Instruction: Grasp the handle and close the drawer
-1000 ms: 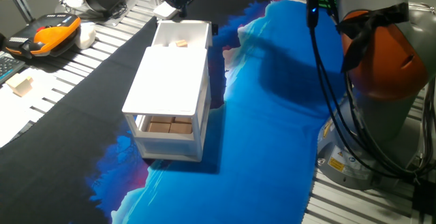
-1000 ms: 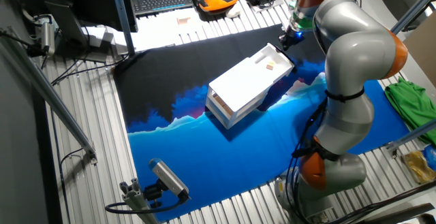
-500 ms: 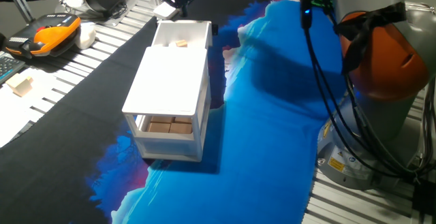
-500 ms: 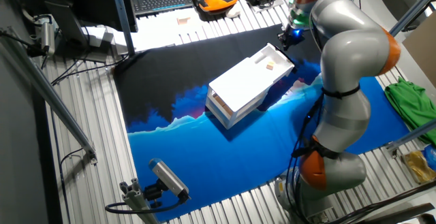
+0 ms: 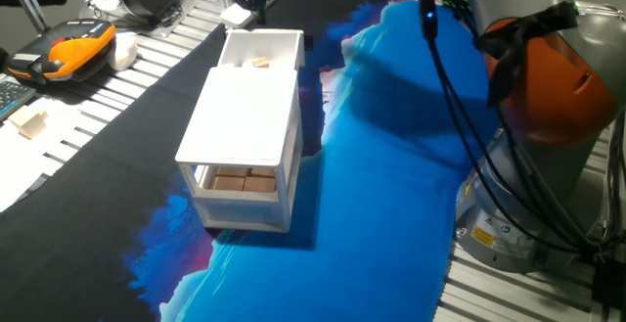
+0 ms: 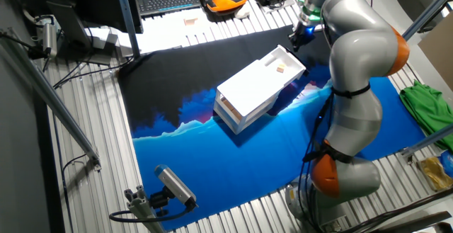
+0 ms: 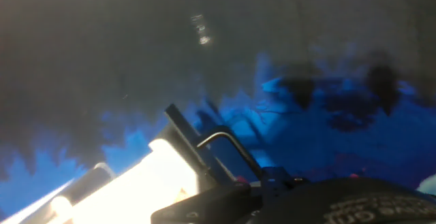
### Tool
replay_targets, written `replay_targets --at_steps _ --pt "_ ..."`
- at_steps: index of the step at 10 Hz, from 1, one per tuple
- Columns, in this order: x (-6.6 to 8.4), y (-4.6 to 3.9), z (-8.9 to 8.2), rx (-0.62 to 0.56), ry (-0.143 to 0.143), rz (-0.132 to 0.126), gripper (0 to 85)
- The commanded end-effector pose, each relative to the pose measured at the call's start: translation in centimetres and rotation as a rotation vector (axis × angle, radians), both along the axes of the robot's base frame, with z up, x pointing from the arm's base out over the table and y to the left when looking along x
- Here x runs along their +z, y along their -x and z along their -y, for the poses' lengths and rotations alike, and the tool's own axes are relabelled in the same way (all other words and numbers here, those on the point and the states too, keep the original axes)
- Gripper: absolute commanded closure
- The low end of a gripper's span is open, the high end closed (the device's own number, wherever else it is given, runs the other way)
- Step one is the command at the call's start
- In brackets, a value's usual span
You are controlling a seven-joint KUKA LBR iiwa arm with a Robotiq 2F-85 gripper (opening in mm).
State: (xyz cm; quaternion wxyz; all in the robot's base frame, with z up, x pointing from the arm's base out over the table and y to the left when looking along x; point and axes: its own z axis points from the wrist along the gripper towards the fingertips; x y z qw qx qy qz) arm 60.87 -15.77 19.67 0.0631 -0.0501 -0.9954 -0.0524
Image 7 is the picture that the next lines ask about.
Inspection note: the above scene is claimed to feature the black metal drawer handle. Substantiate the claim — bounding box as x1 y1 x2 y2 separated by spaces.
196 131 264 181

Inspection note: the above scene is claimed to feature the white plastic drawer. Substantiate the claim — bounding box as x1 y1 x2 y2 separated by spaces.
47 103 239 224

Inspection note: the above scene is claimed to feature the blue black printed cloth mat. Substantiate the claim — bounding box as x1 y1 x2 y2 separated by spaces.
0 0 436 218

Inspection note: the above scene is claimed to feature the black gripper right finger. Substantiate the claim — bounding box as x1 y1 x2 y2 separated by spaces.
261 166 310 201

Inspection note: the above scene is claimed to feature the white drawer cabinet frame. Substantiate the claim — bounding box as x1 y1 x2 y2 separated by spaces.
0 162 115 224

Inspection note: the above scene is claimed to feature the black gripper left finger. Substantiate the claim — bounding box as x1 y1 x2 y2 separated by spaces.
151 182 264 224

